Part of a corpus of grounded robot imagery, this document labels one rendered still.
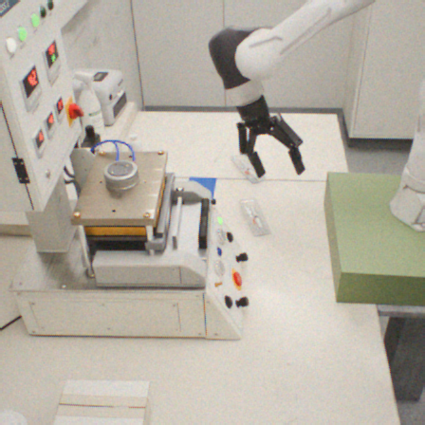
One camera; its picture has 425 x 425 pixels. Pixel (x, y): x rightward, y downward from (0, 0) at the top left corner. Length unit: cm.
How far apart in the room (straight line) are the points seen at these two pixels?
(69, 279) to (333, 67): 275
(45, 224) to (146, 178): 27
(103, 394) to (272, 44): 82
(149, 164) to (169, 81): 249
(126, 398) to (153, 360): 18
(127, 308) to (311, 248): 60
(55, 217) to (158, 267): 28
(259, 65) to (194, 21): 241
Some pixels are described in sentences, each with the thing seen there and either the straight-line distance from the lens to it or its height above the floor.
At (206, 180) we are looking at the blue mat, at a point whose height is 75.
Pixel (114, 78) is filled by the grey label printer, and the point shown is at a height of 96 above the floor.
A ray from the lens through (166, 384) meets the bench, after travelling 125.
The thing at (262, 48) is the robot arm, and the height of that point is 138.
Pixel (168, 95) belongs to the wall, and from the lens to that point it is 378.
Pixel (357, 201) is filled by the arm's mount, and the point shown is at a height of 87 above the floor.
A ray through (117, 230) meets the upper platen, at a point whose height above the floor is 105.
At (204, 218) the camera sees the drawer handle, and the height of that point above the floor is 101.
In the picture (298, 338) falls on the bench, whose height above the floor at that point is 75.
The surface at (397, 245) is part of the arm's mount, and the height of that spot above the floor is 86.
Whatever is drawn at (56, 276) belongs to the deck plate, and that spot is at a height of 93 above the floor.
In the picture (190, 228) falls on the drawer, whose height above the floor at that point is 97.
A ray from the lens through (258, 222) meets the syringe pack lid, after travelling 160.
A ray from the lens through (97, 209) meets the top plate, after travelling 114.
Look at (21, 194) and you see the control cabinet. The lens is 109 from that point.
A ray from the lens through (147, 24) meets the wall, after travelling 361.
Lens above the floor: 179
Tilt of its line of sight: 38 degrees down
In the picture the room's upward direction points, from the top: 2 degrees counter-clockwise
